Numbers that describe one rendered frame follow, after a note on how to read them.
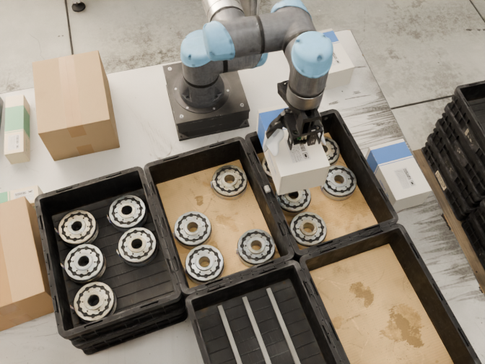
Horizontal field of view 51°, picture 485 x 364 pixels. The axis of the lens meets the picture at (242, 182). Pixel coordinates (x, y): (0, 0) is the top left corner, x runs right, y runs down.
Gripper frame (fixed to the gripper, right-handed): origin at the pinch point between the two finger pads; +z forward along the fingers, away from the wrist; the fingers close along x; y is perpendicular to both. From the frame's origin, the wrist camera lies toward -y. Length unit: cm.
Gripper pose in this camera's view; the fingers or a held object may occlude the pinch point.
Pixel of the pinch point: (291, 142)
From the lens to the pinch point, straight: 125.1
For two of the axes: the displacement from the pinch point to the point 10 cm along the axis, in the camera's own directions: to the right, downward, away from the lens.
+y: 2.5, 8.5, -4.7
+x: 9.7, -2.1, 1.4
